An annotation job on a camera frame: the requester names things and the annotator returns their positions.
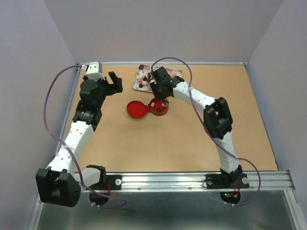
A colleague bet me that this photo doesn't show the red round tin box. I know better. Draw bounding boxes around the red round tin box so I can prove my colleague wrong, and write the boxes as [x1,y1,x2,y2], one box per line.
[148,98,169,116]

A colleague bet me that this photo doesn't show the metal serving tongs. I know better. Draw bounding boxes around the metal serving tongs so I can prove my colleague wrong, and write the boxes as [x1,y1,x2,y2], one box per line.
[159,98,169,108]

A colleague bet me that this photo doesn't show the floral rectangular tray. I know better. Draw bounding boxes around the floral rectangular tray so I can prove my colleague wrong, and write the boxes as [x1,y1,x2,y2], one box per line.
[132,64,183,92]

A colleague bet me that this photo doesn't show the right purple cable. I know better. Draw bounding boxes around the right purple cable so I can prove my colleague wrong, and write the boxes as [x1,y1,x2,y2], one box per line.
[151,57,262,207]

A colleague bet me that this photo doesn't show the purple cable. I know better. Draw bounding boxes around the purple cable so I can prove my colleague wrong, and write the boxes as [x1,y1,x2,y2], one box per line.
[151,57,262,207]
[43,64,128,209]

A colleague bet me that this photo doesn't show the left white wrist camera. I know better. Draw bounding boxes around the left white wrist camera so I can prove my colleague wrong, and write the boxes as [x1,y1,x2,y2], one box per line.
[86,61,106,81]

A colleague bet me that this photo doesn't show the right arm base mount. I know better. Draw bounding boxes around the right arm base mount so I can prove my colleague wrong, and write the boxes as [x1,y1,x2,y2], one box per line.
[202,173,249,205]

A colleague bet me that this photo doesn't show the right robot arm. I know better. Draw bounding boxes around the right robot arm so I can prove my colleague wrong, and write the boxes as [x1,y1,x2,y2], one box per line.
[150,67,243,189]

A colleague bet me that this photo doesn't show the aluminium mounting rail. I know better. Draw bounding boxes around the aluminium mounting rail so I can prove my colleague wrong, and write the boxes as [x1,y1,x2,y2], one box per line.
[107,171,295,193]

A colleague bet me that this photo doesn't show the red tin lid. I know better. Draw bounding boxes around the red tin lid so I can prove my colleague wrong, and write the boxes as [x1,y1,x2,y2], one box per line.
[126,101,149,119]

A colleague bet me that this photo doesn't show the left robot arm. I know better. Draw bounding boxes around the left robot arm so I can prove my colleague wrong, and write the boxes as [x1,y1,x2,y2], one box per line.
[35,71,123,207]

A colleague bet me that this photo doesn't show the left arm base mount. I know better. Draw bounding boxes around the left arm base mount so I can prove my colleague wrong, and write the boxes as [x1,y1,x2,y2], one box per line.
[85,164,122,207]

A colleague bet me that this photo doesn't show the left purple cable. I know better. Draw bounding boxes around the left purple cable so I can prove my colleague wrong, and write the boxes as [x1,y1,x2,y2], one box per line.
[43,64,128,209]

